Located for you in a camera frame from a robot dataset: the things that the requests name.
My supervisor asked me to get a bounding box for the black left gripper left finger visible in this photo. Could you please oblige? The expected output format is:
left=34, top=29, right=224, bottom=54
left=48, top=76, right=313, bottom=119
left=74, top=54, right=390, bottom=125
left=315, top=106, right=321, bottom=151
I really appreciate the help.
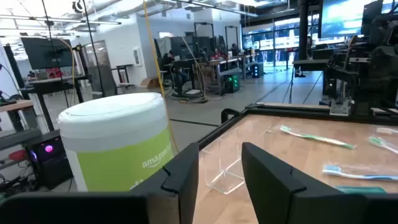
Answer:
left=0, top=142, right=200, bottom=224

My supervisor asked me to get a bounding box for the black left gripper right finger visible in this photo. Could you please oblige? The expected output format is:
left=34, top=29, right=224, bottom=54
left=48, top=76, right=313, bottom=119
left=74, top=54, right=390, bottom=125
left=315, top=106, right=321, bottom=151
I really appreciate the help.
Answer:
left=241, top=142, right=398, bottom=224

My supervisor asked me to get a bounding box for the green toothbrush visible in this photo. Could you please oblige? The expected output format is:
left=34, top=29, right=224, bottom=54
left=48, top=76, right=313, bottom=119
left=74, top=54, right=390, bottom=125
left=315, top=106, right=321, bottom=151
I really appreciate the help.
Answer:
left=368, top=134, right=398, bottom=156
left=267, top=124, right=358, bottom=151

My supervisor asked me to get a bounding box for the blue toothbrush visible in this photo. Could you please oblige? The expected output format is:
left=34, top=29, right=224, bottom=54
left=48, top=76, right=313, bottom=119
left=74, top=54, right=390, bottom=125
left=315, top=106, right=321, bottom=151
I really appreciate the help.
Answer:
left=322, top=163, right=398, bottom=182

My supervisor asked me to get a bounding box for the clear acrylic organizer box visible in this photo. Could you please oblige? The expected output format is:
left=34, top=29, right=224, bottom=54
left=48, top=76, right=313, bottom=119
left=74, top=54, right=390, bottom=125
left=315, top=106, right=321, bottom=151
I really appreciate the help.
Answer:
left=200, top=126, right=268, bottom=196

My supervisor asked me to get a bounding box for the green white disinfecting wipes canister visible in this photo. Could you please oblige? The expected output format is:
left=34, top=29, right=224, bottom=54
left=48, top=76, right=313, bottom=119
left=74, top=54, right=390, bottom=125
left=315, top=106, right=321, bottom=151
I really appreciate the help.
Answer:
left=57, top=92, right=175, bottom=192

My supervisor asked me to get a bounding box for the cardboard box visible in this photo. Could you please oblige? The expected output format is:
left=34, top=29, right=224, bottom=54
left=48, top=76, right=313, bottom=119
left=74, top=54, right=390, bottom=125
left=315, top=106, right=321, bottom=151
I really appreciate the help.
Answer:
left=139, top=77, right=161, bottom=89

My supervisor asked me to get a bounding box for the green-lit computer tower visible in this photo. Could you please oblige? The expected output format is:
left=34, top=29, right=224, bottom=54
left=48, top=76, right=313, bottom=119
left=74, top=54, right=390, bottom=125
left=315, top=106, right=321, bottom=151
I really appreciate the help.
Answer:
left=222, top=73, right=241, bottom=93

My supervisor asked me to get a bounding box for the person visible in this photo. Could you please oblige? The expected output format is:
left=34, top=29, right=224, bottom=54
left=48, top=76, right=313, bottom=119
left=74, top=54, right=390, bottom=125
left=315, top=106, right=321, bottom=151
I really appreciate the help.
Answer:
left=160, top=49, right=190, bottom=96

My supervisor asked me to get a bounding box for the blue-lit computer tower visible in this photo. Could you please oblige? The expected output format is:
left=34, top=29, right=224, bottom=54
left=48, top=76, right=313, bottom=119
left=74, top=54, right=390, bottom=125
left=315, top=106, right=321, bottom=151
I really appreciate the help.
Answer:
left=251, top=62, right=264, bottom=78

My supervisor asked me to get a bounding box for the long wooden desk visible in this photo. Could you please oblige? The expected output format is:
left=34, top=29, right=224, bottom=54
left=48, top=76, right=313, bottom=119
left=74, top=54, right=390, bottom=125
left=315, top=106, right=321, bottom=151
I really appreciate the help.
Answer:
left=198, top=54, right=259, bottom=94

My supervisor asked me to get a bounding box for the black computer tower with lights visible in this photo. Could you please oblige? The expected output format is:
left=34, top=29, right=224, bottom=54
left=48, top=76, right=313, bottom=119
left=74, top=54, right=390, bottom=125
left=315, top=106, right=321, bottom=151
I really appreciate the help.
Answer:
left=24, top=135, right=75, bottom=190

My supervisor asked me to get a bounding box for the black desk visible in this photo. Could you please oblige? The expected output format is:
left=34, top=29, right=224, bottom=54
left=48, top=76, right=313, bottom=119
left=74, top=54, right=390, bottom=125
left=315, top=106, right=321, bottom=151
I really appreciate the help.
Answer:
left=18, top=74, right=91, bottom=131

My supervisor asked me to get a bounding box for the black pillar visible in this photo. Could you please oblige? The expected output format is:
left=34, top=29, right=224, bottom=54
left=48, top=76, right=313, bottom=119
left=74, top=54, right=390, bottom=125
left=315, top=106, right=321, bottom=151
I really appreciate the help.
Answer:
left=297, top=0, right=310, bottom=62

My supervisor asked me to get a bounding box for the black television on stand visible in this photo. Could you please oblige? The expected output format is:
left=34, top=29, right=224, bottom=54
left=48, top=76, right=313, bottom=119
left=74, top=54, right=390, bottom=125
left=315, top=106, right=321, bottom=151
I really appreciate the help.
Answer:
left=20, top=36, right=77, bottom=71

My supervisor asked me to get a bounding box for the black frame handle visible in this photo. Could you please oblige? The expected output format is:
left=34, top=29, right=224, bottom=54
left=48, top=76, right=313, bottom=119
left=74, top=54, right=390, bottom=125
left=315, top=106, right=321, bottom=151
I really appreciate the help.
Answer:
left=220, top=108, right=242, bottom=124

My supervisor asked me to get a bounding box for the black aluminium table frame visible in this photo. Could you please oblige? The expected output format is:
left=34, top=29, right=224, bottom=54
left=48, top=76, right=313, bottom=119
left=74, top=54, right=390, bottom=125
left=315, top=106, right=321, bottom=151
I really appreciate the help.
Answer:
left=197, top=103, right=398, bottom=152

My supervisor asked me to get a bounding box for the white wall panel box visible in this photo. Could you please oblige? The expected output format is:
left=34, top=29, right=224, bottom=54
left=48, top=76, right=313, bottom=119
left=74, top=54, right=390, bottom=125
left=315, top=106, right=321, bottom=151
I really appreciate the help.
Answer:
left=132, top=46, right=142, bottom=67

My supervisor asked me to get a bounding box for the glass wall panel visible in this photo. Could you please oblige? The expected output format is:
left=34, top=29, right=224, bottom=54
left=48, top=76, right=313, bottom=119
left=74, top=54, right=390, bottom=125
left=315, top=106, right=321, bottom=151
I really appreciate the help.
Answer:
left=81, top=39, right=118, bottom=98

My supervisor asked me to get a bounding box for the thin yellow hanging cable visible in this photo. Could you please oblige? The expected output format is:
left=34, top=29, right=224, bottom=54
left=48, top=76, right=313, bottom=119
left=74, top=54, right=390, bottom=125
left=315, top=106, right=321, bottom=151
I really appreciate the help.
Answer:
left=57, top=37, right=77, bottom=106

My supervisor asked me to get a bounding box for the black hanging cable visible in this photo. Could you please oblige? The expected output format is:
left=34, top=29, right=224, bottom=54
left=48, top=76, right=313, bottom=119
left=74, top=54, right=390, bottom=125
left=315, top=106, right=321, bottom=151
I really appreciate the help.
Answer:
left=81, top=0, right=106, bottom=98

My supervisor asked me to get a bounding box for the large wall screen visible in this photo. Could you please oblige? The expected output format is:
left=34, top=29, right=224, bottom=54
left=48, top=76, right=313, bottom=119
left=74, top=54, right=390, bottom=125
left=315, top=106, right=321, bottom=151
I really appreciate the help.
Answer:
left=320, top=0, right=398, bottom=40

